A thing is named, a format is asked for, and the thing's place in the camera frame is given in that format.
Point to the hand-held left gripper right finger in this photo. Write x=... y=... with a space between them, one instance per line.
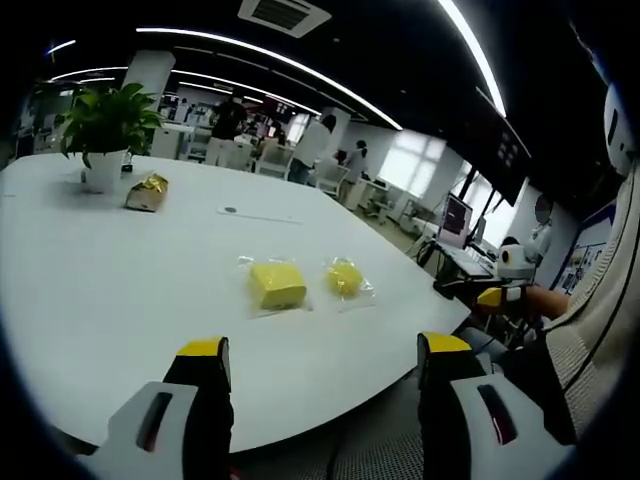
x=465 y=440

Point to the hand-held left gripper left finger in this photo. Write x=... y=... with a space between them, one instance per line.
x=150 y=440

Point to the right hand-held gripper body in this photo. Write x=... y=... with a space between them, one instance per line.
x=520 y=265

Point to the yellow round silicone block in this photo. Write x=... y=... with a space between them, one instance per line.
x=344 y=277

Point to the yellow rectangular silicone block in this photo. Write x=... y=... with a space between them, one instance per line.
x=276 y=285

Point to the computer monitor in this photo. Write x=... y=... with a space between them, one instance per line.
x=455 y=217

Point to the small yellow item in bag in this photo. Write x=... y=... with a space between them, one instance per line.
x=367 y=295

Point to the yellow sponge in plastic bag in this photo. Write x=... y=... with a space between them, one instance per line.
x=245 y=305

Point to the white worn device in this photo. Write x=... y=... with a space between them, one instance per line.
x=620 y=130

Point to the long ceiling light strip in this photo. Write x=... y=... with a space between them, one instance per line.
x=280 y=55
x=475 y=50

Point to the white office chair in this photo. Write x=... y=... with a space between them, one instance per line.
x=274 y=160

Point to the white plant pot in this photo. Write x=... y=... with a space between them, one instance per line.
x=105 y=170

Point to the small black object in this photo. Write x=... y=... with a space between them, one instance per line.
x=127 y=164

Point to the green potted plant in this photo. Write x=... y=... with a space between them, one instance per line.
x=107 y=120

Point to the ceiling air vent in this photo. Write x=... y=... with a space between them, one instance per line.
x=284 y=15

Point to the wall poster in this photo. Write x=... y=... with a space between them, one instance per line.
x=582 y=260

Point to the large black wall screen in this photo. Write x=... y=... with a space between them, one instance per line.
x=505 y=155

